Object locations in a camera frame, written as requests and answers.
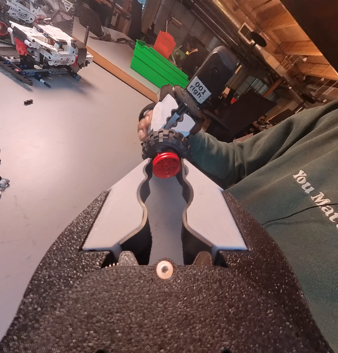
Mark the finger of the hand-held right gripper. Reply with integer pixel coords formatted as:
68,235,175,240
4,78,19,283
168,113,197,138
152,94,179,133

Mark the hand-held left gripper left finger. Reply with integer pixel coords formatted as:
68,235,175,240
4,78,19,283
82,160,153,253

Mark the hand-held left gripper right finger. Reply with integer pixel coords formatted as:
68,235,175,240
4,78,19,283
182,160,248,252

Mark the black knobby lego tire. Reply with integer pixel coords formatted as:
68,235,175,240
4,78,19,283
141,128,191,167

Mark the red lego wheel rim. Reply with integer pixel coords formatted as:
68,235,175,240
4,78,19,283
152,151,182,179

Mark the white lego vehicle model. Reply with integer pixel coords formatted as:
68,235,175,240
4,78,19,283
0,21,94,89

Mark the person's right forearm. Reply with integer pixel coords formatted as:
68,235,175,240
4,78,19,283
186,128,258,188

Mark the lego set box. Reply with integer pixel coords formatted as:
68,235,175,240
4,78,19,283
0,0,75,25

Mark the person's right hand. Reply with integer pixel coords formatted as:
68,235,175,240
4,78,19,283
138,103,156,143

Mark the green plastic bin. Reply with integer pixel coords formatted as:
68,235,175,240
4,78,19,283
131,40,189,89

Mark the red plastic bin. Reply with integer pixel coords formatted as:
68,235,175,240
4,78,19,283
154,31,177,60

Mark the person's green sweatshirt torso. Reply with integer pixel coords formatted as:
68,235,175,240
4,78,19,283
224,97,338,353

